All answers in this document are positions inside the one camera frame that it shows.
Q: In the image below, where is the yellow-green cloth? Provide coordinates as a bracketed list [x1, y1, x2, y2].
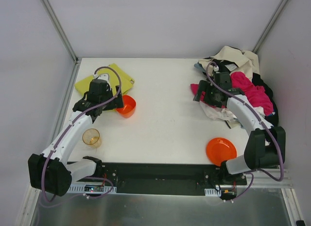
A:
[75, 63, 135, 96]

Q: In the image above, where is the white cloth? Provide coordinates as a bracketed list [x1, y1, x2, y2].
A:
[199, 101, 265, 122]

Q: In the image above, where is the magenta pink cloth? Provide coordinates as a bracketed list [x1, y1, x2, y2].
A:
[190, 71, 274, 115]

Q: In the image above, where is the cream canvas tote bag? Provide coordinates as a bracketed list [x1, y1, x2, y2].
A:
[198, 46, 260, 80]

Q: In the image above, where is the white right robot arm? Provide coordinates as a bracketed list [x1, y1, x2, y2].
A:
[193, 72, 286, 176]

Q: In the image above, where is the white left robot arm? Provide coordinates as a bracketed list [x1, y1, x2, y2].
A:
[28, 79, 123, 196]

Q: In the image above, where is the light blue cloth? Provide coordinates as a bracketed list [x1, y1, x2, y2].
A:
[194, 63, 207, 75]

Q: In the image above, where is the orange plastic bowl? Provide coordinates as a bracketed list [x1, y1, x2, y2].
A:
[116, 95, 137, 118]

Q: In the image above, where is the black printed t-shirt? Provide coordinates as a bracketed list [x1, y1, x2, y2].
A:
[208, 59, 279, 126]

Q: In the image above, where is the transparent amber plastic cup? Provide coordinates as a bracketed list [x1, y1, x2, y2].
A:
[82, 128, 102, 148]

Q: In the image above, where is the orange plastic plate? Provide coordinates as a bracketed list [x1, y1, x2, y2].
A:
[206, 137, 237, 167]

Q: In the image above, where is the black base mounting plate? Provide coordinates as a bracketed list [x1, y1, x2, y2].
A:
[83, 163, 247, 196]

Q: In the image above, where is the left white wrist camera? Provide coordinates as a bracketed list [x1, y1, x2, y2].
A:
[93, 73, 109, 82]

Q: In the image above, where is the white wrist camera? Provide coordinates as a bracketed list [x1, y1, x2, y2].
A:
[213, 66, 219, 73]
[93, 73, 109, 82]

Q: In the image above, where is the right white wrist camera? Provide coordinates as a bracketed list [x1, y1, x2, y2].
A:
[213, 66, 219, 73]

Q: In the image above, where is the right aluminium frame post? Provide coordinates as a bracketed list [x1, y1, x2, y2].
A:
[252, 0, 290, 53]

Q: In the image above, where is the aluminium frame post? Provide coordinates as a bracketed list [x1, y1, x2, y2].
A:
[252, 0, 290, 53]
[41, 0, 78, 64]

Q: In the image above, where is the left aluminium frame post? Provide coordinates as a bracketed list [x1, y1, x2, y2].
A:
[41, 0, 78, 64]

